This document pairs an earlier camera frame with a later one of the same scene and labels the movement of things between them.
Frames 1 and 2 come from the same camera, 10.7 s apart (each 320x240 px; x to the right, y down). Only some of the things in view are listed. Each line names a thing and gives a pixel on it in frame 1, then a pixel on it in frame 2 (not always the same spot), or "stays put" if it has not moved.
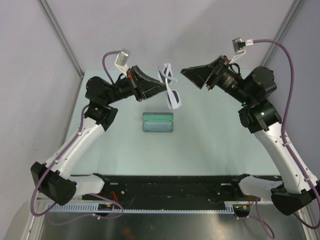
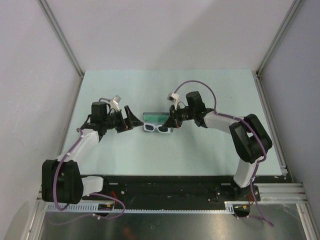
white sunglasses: [173, 97] to [151, 127]
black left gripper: [142, 86] to [132, 121]
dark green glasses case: [158, 122] stays put
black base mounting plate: [171, 188] stays put
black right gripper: [201, 74] to [173, 120]
